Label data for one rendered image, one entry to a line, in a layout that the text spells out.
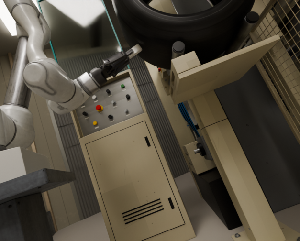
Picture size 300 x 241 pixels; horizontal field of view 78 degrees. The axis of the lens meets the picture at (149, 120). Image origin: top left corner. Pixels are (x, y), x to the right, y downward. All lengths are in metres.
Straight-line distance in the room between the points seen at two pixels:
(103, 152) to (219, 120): 0.83
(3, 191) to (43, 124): 3.70
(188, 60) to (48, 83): 0.46
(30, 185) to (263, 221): 0.97
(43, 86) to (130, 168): 0.88
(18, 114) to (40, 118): 3.27
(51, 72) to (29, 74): 0.06
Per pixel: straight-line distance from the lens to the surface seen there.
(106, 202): 1.43
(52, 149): 4.11
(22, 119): 1.03
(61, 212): 4.06
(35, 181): 0.57
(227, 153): 1.03
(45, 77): 0.65
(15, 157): 0.69
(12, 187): 0.58
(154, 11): 0.78
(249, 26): 0.83
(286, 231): 1.24
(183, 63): 0.68
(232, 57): 0.73
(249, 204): 1.08
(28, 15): 1.08
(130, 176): 1.36
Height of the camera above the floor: 0.57
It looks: 11 degrees up
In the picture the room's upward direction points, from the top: 22 degrees counter-clockwise
